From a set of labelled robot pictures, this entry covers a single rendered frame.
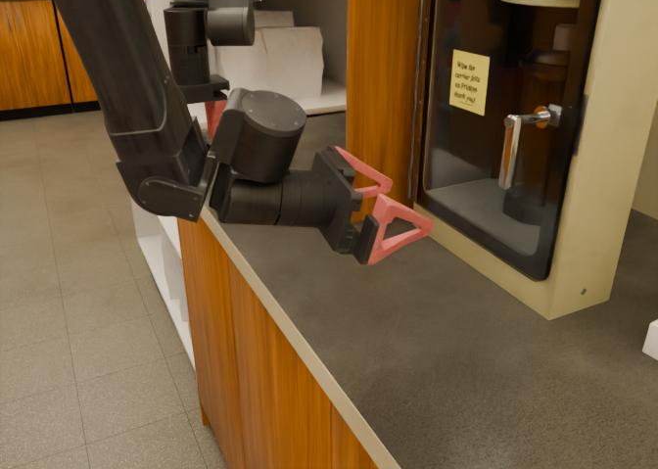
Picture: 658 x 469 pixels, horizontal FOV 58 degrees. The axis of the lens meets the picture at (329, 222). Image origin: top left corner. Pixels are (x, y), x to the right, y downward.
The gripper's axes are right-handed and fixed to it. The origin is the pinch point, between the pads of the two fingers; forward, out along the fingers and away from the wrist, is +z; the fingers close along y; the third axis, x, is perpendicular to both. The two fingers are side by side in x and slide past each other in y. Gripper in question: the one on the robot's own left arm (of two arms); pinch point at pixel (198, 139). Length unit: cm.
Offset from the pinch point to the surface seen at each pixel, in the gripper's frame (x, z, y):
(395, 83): -9.0, -7.0, 30.8
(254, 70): 81, 7, 39
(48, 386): 96, 109, -38
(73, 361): 106, 109, -28
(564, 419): -60, 17, 20
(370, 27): -9.0, -16.0, 26.0
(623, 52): -46, -17, 36
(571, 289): -46, 13, 35
